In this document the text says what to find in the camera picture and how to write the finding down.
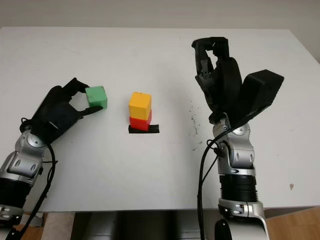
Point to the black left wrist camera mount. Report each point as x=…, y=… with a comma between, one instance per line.
x=52, y=131

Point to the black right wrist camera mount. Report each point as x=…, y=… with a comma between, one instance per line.
x=260, y=90

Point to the yellow block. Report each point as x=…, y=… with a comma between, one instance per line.
x=140, y=103

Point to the red block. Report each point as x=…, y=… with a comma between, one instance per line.
x=141, y=122

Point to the black tape strip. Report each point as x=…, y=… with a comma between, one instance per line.
x=155, y=129

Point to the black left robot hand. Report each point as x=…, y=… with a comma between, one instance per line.
x=56, y=97

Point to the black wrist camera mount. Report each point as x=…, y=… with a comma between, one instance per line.
x=52, y=131
x=260, y=90

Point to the grey robot torso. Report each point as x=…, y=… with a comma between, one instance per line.
x=145, y=225

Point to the green block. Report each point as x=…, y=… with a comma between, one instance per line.
x=97, y=96

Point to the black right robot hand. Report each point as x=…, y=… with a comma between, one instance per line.
x=227, y=82

